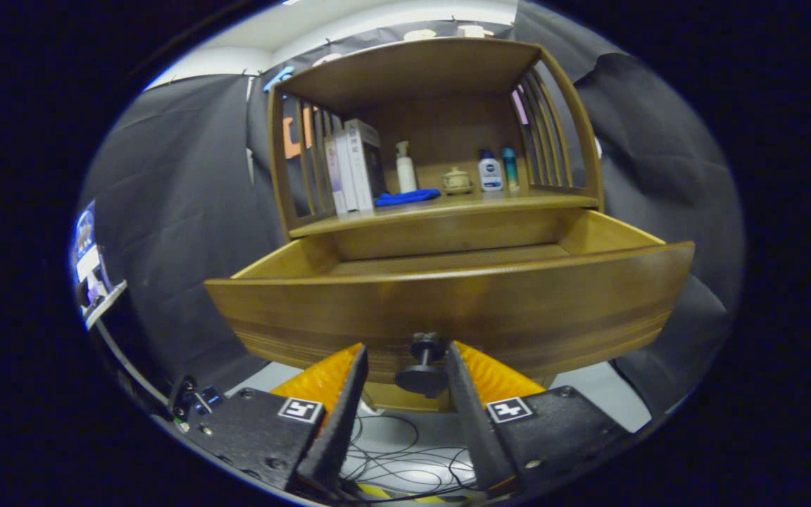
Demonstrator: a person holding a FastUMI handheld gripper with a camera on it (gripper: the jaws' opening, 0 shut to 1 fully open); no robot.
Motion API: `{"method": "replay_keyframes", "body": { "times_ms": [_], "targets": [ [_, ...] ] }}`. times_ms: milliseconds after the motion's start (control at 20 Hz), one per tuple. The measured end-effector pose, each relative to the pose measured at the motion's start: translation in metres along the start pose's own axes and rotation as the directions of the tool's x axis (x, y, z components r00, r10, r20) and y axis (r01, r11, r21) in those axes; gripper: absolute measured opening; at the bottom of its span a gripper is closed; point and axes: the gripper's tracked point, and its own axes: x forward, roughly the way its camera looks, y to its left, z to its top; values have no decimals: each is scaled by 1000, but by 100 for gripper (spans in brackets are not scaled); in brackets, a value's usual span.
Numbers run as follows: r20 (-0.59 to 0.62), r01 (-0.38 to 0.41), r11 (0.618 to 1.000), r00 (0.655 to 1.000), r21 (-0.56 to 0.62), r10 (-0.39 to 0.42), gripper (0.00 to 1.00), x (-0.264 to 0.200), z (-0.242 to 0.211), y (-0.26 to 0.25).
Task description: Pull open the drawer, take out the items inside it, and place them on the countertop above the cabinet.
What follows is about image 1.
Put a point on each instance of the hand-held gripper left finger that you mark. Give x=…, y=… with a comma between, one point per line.
x=342, y=415

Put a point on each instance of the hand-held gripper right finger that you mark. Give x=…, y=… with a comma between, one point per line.
x=472, y=415

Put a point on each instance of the black drawer knob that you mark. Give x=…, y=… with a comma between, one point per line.
x=423, y=380

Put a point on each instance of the wooden drawer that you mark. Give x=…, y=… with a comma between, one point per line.
x=448, y=303

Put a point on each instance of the wooden countertop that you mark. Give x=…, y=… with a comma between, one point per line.
x=490, y=204

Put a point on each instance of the wooden cabinet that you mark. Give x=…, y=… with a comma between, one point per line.
x=441, y=77

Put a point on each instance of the blue cloth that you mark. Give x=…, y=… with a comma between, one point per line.
x=405, y=198

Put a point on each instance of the ceramic lidded teacup with saucer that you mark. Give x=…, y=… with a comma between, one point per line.
x=457, y=182

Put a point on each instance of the purple and white book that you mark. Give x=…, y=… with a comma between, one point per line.
x=335, y=176

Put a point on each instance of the white lotion bottle blue cap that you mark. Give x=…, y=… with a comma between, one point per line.
x=490, y=172

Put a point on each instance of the white pump bottle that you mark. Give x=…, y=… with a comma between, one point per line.
x=406, y=174

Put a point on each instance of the teal bottle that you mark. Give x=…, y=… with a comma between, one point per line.
x=510, y=169

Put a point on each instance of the grey book with portrait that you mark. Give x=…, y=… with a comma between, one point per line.
x=362, y=165

